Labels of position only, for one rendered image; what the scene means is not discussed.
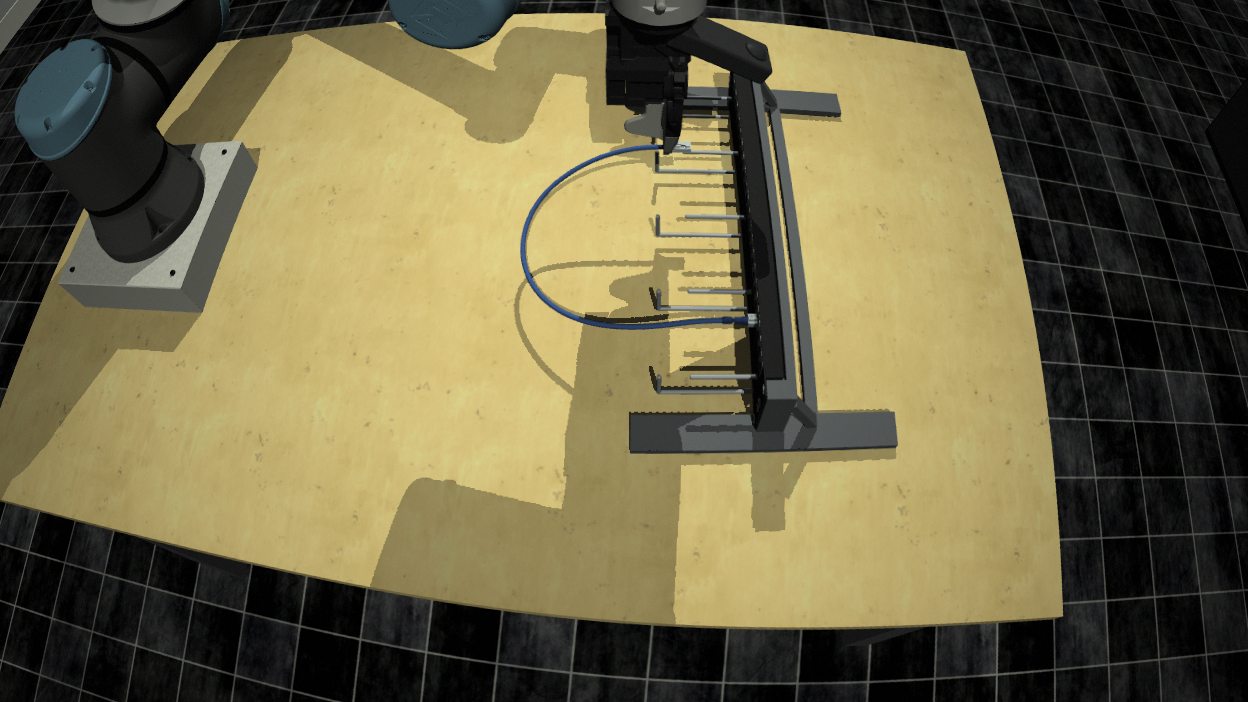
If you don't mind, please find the blue network cable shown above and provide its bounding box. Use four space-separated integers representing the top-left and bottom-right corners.
520 145 734 330

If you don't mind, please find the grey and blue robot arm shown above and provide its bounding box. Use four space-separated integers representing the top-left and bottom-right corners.
15 0 773 264

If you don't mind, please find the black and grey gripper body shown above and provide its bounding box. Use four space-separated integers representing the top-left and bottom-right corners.
605 0 695 107

